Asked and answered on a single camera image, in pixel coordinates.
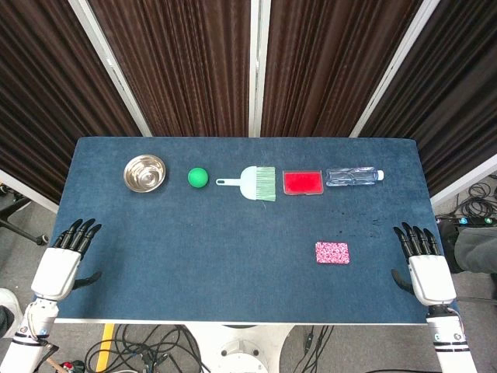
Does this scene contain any clear case with red pad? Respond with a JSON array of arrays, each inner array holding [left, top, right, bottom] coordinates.
[[282, 169, 325, 197]]

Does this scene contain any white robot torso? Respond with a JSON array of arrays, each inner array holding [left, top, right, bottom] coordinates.
[[185, 324, 294, 373]]

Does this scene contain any blue fabric table cover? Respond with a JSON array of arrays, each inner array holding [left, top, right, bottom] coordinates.
[[38, 135, 461, 326]]

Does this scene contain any clear plastic water bottle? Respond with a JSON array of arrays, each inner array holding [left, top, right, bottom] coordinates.
[[325, 166, 385, 188]]

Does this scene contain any green ball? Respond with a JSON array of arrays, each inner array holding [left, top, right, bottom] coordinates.
[[187, 167, 210, 189]]

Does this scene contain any pink patterned block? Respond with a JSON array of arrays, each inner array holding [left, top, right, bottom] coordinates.
[[315, 241, 351, 266]]

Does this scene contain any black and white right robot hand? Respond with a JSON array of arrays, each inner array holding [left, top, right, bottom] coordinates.
[[391, 221, 458, 308]]

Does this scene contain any black chair base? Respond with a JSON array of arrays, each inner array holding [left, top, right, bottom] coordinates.
[[0, 196, 47, 246]]

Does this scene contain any black floor cable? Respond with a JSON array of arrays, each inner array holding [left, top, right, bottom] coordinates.
[[84, 324, 205, 373], [287, 324, 353, 373], [456, 180, 497, 218]]

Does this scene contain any black shoe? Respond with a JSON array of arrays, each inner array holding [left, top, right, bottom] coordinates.
[[438, 223, 460, 269]]

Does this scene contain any gray trouser leg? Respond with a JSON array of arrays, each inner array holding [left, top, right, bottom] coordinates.
[[453, 226, 497, 274]]

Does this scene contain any white table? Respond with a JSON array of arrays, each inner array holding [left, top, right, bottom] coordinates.
[[54, 318, 428, 326]]

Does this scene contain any white brush with green bristles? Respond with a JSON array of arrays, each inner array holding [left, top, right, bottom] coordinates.
[[215, 166, 277, 203]]

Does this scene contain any yellow floor tape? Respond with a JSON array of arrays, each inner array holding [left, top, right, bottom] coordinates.
[[95, 324, 116, 373]]

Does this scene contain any stainless steel bowl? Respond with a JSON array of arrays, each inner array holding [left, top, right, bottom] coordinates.
[[123, 154, 167, 193]]

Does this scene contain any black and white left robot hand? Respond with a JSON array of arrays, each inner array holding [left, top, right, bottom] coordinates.
[[30, 218, 103, 301]]

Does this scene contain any brown pleated partition panel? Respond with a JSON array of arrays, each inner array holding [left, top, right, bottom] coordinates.
[[259, 0, 442, 138], [68, 0, 260, 138], [0, 0, 152, 213], [349, 0, 497, 207]]

